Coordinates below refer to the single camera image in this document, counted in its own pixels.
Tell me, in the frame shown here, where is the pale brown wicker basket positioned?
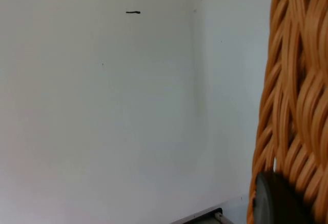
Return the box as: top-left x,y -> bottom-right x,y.
246,0 -> 328,224

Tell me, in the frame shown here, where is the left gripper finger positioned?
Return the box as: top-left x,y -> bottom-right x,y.
252,171 -> 316,224

